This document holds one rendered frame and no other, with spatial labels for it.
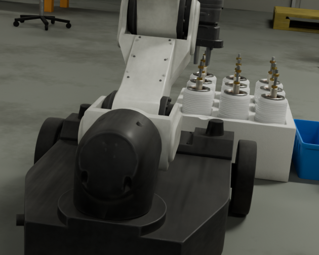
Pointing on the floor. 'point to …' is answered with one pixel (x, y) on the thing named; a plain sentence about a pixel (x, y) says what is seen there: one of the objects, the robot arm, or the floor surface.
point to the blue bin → (311, 150)
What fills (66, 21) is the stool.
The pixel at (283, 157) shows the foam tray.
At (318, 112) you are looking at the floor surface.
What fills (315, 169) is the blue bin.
